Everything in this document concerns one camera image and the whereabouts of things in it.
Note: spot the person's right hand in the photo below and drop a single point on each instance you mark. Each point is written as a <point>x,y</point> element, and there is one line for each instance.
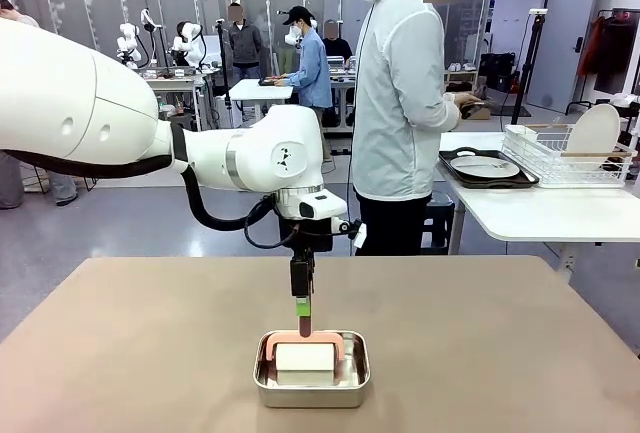
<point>466,99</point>

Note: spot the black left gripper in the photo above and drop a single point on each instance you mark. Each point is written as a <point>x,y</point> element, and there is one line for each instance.
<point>310,235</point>

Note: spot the black equipment case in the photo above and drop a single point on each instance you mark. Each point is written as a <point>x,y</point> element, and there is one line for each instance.
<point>497,73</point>

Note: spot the black hanging jacket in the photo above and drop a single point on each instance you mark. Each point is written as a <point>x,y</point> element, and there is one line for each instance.
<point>615,58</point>

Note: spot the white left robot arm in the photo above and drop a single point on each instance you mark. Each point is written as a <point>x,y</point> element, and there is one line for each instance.
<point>75,103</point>

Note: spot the black step stool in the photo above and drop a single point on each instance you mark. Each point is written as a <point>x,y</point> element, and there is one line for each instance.
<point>439,223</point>

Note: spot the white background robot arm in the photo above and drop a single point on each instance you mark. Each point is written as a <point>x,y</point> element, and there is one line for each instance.
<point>125,45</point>
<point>190,33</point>

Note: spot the black tripod stand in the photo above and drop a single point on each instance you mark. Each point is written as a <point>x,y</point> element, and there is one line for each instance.
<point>539,20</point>

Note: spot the rectangular metal container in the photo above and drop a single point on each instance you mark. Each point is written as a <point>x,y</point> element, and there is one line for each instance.
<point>310,395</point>

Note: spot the person's right forearm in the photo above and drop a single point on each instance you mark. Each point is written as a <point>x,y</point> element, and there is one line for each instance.
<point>447,115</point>

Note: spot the grey door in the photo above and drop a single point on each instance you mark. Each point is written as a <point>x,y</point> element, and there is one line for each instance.
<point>565,68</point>

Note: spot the person in beige shirt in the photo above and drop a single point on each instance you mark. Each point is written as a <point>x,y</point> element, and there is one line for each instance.
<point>22,18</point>

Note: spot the cream round plate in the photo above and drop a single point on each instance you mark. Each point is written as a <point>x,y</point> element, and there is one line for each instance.
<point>595,138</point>

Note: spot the person in blue shirt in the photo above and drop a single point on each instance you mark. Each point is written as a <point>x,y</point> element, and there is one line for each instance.
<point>312,73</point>

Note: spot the brown plastic serving tray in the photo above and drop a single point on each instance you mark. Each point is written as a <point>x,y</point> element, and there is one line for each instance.
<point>525,178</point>

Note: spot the person in dark sweater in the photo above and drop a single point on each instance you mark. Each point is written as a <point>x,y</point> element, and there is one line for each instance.
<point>10,188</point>

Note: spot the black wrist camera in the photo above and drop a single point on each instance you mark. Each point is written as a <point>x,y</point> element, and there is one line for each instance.
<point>345,227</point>

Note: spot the white work desk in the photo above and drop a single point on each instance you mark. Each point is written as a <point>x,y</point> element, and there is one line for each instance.
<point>170,81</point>

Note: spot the pink lint roller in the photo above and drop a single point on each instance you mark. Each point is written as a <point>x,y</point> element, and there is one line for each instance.
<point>305,355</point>

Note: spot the person in grey jacket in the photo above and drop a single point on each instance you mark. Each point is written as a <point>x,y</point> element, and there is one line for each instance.
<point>246,45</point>

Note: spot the orange hanging jacket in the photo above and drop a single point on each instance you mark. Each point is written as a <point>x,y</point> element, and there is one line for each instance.
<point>592,48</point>

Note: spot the person in black shirt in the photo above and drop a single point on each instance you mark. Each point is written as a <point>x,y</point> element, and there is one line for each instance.
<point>337,48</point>

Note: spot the white standing desk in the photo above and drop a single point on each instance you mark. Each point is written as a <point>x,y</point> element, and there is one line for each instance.
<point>250,89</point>

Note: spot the person in white jacket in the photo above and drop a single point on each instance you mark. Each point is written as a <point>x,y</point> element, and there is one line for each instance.
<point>395,103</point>

